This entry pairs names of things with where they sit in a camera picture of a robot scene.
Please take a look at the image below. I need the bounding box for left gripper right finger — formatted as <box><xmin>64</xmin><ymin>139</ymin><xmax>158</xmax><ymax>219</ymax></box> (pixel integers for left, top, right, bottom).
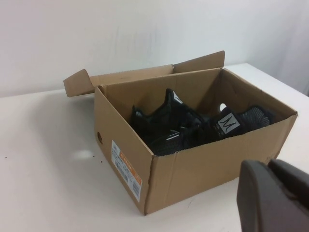
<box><xmin>268</xmin><ymin>158</ymin><xmax>309</xmax><ymax>194</ymax></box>

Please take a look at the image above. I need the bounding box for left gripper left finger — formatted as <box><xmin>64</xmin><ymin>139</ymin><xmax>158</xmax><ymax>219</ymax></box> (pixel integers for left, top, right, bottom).
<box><xmin>236</xmin><ymin>159</ymin><xmax>309</xmax><ymax>232</ymax></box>

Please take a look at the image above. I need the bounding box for black knit sneaker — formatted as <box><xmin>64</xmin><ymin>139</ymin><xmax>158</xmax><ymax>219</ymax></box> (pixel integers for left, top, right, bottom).
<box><xmin>131</xmin><ymin>88</ymin><xmax>211</xmax><ymax>144</ymax></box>
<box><xmin>146</xmin><ymin>103</ymin><xmax>279</xmax><ymax>157</ymax></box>

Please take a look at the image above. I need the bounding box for brown cardboard shoe box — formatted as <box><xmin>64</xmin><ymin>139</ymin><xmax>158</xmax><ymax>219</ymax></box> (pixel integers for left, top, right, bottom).
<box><xmin>63</xmin><ymin>50</ymin><xmax>298</xmax><ymax>216</ymax></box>

